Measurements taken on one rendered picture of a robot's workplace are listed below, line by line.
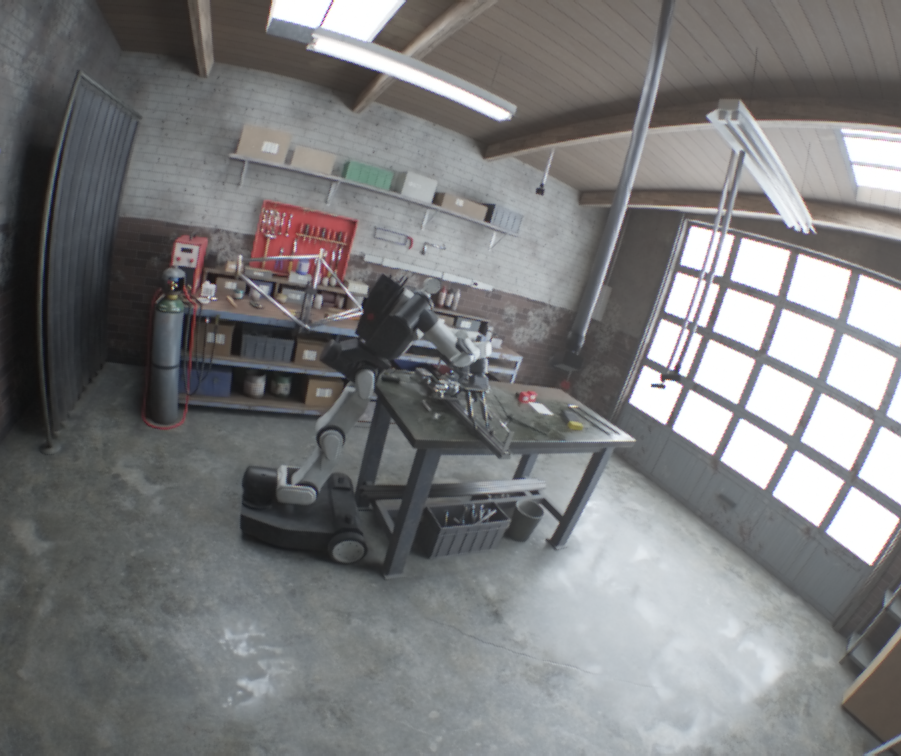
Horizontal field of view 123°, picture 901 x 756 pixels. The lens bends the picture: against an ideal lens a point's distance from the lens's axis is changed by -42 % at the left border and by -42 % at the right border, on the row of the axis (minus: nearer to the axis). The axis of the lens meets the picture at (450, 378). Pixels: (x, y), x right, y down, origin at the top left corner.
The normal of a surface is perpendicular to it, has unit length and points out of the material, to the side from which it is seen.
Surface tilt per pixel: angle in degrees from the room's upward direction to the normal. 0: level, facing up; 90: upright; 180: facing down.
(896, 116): 90
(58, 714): 0
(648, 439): 90
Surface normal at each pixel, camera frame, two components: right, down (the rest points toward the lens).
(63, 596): 0.28, -0.91
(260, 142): 0.40, 0.40
